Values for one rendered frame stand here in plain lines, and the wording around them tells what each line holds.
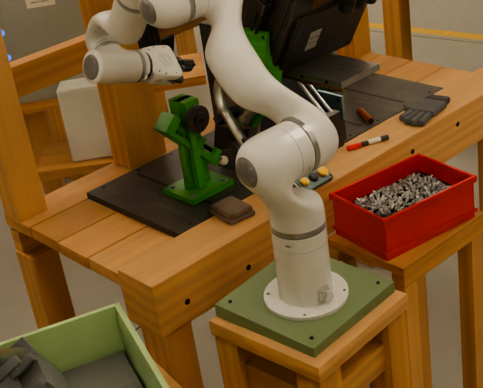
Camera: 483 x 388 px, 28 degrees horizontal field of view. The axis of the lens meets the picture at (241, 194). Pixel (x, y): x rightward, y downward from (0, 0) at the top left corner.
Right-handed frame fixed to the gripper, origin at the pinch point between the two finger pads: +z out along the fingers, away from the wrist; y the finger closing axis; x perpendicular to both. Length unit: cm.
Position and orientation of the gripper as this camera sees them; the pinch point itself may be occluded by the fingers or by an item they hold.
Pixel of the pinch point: (186, 65)
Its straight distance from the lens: 261.2
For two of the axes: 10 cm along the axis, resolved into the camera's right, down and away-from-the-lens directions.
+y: -4.2, -8.6, 2.9
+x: -5.7, 5.0, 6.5
